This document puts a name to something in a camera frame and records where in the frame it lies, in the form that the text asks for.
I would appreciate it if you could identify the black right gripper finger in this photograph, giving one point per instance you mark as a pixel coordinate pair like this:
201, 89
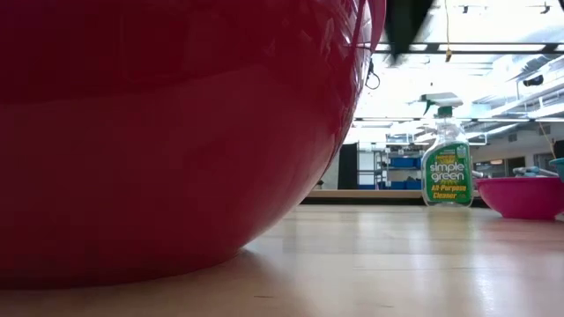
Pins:
405, 22

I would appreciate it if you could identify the black ceiling-mounted device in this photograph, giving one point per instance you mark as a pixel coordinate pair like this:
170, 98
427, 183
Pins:
533, 80

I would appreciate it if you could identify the large red glossy bowl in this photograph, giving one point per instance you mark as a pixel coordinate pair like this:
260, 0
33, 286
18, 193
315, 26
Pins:
167, 145

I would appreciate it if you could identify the blue plastic bowl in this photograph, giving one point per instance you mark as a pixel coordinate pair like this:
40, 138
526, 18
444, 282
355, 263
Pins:
558, 167

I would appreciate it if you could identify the grey blue object in bowl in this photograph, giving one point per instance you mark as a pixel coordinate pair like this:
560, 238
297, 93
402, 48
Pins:
531, 171

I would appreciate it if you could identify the black upright panel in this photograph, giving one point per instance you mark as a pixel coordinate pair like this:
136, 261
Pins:
347, 166

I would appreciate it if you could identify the pink plastic bowl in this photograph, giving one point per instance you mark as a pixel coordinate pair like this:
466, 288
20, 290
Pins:
522, 198

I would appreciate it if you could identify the simple green cleaner spray bottle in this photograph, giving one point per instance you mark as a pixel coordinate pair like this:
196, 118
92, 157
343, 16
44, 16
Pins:
447, 174

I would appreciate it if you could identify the black overhead frame beam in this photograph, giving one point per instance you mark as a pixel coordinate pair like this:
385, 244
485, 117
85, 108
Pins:
484, 47

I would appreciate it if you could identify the shelf rack with blue bins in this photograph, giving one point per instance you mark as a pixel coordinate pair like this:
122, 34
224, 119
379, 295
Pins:
396, 169

